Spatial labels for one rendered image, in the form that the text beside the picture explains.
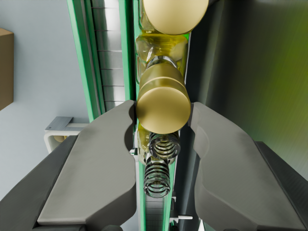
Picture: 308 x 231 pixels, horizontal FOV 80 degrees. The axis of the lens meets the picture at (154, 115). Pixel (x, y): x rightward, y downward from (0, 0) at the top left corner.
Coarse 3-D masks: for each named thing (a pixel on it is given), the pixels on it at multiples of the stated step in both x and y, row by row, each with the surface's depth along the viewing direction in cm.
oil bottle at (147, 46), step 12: (144, 36) 19; (156, 36) 19; (168, 36) 19; (180, 36) 19; (144, 48) 18; (156, 48) 17; (168, 48) 17; (180, 48) 18; (144, 60) 18; (180, 60) 18
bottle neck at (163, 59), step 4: (156, 56) 17; (160, 56) 17; (164, 56) 17; (152, 60) 17; (156, 60) 16; (160, 60) 16; (164, 60) 16; (168, 60) 16; (172, 60) 17; (148, 64) 17; (152, 64) 16; (172, 64) 16
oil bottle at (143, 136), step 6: (138, 126) 26; (138, 132) 25; (144, 132) 24; (138, 138) 24; (144, 138) 24; (138, 144) 24; (144, 144) 24; (138, 150) 25; (144, 150) 24; (138, 156) 26; (144, 156) 24; (144, 162) 25; (168, 162) 25
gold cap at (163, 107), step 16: (160, 64) 14; (144, 80) 13; (160, 80) 11; (176, 80) 12; (144, 96) 11; (160, 96) 11; (176, 96) 11; (144, 112) 11; (160, 112) 11; (176, 112) 11; (160, 128) 12; (176, 128) 12
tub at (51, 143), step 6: (48, 132) 54; (54, 132) 54; (60, 132) 54; (66, 132) 54; (72, 132) 54; (78, 132) 54; (48, 138) 55; (54, 138) 58; (48, 144) 56; (54, 144) 59; (48, 150) 57
